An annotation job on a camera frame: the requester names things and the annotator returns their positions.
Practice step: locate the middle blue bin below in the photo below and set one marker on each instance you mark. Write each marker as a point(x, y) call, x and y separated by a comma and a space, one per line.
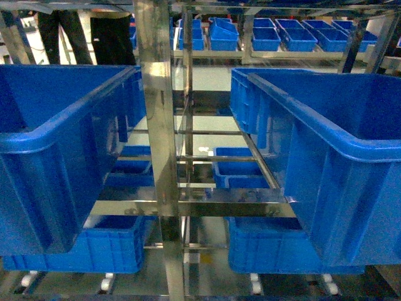
point(235, 174)

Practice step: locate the steel rack cross beam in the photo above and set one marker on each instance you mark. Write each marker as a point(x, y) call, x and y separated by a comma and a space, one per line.
point(213, 202)

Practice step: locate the lower blue bin right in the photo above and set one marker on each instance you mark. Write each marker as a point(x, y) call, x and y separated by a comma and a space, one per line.
point(276, 246)

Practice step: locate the lower blue bin left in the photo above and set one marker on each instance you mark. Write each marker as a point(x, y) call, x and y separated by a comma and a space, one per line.
point(114, 245)

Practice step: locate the large blue bin right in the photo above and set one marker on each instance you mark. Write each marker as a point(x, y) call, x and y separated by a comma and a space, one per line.
point(332, 142)

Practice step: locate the large blue bin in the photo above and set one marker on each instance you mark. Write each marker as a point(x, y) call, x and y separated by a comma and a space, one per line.
point(63, 128)
point(332, 142)

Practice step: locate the large blue bin left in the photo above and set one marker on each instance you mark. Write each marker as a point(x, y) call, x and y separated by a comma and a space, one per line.
point(63, 128)

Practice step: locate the person in black clothes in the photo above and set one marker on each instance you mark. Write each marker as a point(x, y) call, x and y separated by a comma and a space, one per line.
point(110, 36)

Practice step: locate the steel rack vertical post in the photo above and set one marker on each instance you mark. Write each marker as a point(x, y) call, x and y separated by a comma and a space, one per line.
point(152, 20)

